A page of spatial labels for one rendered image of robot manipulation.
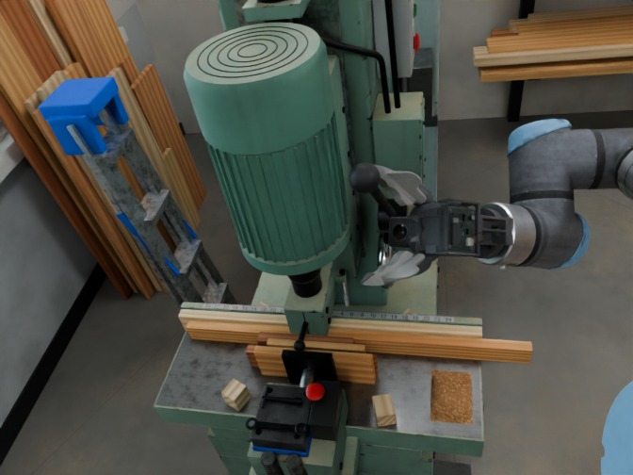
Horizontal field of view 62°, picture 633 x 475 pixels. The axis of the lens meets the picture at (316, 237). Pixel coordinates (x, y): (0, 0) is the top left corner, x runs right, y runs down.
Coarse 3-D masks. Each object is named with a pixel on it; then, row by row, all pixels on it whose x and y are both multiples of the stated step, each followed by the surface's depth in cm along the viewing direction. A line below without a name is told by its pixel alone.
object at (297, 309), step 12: (336, 264) 99; (324, 276) 94; (324, 288) 92; (336, 288) 100; (288, 300) 91; (300, 300) 91; (312, 300) 90; (324, 300) 90; (288, 312) 90; (300, 312) 89; (312, 312) 89; (324, 312) 90; (288, 324) 93; (300, 324) 92; (312, 324) 91; (324, 324) 91
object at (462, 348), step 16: (192, 320) 108; (192, 336) 109; (208, 336) 108; (224, 336) 107; (240, 336) 106; (256, 336) 104; (352, 336) 99; (368, 336) 99; (384, 336) 98; (400, 336) 98; (416, 336) 97; (432, 336) 97; (448, 336) 96; (384, 352) 100; (400, 352) 99; (416, 352) 98; (432, 352) 98; (448, 352) 97; (464, 352) 96; (480, 352) 95; (496, 352) 94; (512, 352) 93; (528, 352) 92
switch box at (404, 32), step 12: (372, 0) 83; (396, 0) 82; (408, 0) 82; (372, 12) 84; (384, 12) 84; (396, 12) 83; (408, 12) 83; (384, 24) 85; (396, 24) 85; (408, 24) 84; (384, 36) 86; (396, 36) 86; (408, 36) 86; (384, 48) 88; (396, 48) 87; (408, 48) 87; (384, 60) 89; (408, 60) 88; (408, 72) 90
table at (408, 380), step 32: (192, 352) 107; (224, 352) 106; (192, 384) 102; (224, 384) 101; (256, 384) 100; (288, 384) 99; (352, 384) 97; (384, 384) 96; (416, 384) 95; (480, 384) 93; (160, 416) 102; (192, 416) 99; (224, 416) 96; (352, 416) 92; (416, 416) 90; (480, 416) 89; (352, 448) 91; (416, 448) 92; (448, 448) 89; (480, 448) 87
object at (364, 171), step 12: (360, 168) 57; (372, 168) 57; (360, 180) 57; (372, 180) 57; (360, 192) 59; (372, 192) 65; (384, 204) 76; (396, 204) 93; (384, 216) 93; (396, 216) 93; (384, 228) 94
